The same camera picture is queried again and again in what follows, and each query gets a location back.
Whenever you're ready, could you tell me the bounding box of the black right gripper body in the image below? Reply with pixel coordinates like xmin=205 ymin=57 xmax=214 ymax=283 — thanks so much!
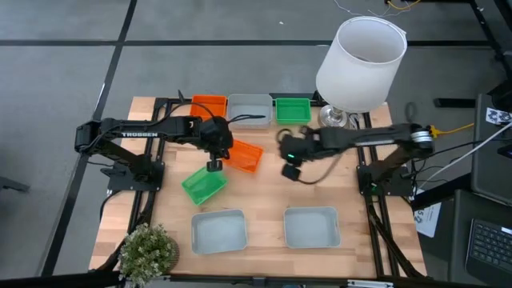
xmin=278 ymin=134 xmax=322 ymax=166

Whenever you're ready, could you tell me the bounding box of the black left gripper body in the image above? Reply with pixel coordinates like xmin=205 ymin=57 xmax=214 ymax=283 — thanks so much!
xmin=198 ymin=116 xmax=234 ymax=158

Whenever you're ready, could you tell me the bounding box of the orange plastic slotted basket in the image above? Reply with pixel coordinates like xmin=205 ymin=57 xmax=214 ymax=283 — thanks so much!
xmin=222 ymin=138 xmax=265 ymax=174
xmin=189 ymin=94 xmax=229 ymax=122

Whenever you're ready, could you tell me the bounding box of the green plastic slotted basket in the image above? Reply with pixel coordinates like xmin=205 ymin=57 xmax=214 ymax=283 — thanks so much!
xmin=180 ymin=165 xmax=229 ymax=207
xmin=274 ymin=97 xmax=313 ymax=126

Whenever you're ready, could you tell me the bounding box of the grey plastic storage bin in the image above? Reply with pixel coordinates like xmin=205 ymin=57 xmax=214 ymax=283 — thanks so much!
xmin=282 ymin=206 xmax=342 ymax=250
xmin=226 ymin=93 xmax=274 ymax=130
xmin=190 ymin=208 xmax=250 ymax=256

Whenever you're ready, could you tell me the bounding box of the white shade chrome table lamp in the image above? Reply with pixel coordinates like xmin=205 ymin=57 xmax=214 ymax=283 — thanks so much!
xmin=314 ymin=15 xmax=408 ymax=129

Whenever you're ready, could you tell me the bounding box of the potted artificial green plant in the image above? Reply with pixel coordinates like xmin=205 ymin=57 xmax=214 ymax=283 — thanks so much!
xmin=118 ymin=222 xmax=181 ymax=288

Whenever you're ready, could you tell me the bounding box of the white paper sheet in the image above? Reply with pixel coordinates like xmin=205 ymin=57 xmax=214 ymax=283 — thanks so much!
xmin=414 ymin=199 xmax=442 ymax=239

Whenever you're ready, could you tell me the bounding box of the black flat case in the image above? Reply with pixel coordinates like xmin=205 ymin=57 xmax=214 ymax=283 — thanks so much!
xmin=470 ymin=94 xmax=512 ymax=207

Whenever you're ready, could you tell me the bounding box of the black white patterned card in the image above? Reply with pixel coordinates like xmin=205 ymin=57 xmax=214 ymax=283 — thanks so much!
xmin=485 ymin=106 xmax=512 ymax=126

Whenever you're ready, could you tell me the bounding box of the black keyboard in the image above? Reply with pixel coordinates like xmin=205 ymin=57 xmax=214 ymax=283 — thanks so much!
xmin=465 ymin=218 xmax=512 ymax=287

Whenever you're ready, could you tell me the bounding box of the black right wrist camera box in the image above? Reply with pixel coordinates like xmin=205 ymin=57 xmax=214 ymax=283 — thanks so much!
xmin=280 ymin=163 xmax=302 ymax=182

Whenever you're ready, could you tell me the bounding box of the black right camera cable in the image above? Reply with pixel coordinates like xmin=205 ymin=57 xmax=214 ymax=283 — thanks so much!
xmin=298 ymin=154 xmax=343 ymax=186

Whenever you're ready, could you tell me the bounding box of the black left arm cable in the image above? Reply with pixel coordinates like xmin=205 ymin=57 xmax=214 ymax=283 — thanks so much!
xmin=158 ymin=90 xmax=266 ymax=125

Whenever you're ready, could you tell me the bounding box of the yellow power cable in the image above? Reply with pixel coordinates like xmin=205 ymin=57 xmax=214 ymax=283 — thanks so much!
xmin=429 ymin=122 xmax=475 ymax=138

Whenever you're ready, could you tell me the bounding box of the yellow thin wire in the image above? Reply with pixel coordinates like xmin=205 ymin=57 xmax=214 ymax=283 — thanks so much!
xmin=385 ymin=0 xmax=422 ymax=12

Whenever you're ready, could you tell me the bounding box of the white cable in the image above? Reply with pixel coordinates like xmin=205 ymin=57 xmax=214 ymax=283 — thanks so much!
xmin=415 ymin=122 xmax=512 ymax=193

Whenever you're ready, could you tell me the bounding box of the black rig frame beam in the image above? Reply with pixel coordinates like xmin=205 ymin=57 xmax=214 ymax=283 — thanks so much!
xmin=0 ymin=271 xmax=512 ymax=288

